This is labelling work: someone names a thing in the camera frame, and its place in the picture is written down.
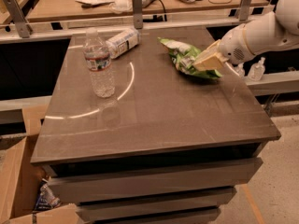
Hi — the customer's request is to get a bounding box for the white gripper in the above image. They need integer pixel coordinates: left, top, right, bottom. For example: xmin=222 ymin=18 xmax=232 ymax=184
xmin=193 ymin=23 xmax=255 ymax=71

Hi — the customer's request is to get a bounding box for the green rice chip bag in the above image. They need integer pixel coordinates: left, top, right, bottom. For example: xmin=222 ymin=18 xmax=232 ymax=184
xmin=158 ymin=37 xmax=222 ymax=79

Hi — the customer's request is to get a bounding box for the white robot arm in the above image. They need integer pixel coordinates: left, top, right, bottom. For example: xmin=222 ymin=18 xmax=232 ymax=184
xmin=193 ymin=0 xmax=299 ymax=71

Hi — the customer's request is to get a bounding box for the right clear sanitizer bottle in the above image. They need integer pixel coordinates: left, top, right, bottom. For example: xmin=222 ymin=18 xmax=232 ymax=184
xmin=248 ymin=57 xmax=265 ymax=81

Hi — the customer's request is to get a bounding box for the white lying plastic bottle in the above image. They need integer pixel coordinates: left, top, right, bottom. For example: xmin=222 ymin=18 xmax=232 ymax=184
xmin=107 ymin=28 xmax=140 ymax=59

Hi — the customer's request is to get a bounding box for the clear plastic water bottle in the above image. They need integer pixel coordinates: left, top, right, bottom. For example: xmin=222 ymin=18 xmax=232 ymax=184
xmin=83 ymin=28 xmax=115 ymax=98

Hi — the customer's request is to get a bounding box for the grey drawer cabinet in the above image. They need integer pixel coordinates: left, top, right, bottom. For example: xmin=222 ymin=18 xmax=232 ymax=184
xmin=32 ymin=26 xmax=280 ymax=224

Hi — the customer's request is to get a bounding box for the crumpled snack wrapper in box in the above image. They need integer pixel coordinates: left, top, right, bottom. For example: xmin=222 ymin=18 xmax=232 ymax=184
xmin=34 ymin=179 xmax=61 ymax=211

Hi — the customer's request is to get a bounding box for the cardboard box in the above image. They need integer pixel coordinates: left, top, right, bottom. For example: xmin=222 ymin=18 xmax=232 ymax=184
xmin=0 ymin=105 xmax=84 ymax=224

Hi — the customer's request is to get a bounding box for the right metal bracket post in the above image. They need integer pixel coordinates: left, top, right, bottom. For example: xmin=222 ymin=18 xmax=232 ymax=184
xmin=237 ymin=0 xmax=251 ymax=21

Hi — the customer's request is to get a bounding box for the metal bracket post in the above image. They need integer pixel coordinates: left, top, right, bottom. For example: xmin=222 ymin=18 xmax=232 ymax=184
xmin=237 ymin=0 xmax=251 ymax=21
xmin=132 ymin=0 xmax=143 ymax=29
xmin=3 ymin=0 xmax=32 ymax=38

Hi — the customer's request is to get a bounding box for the black cable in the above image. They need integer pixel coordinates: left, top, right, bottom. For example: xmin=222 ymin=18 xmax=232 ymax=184
xmin=150 ymin=0 xmax=168 ymax=22

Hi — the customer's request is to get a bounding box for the middle metal bracket post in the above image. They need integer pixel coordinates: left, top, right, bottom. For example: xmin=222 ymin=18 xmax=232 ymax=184
xmin=132 ymin=0 xmax=143 ymax=29

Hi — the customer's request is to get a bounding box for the left metal bracket post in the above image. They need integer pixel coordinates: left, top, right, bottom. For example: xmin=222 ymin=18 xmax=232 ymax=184
xmin=3 ymin=0 xmax=32 ymax=38

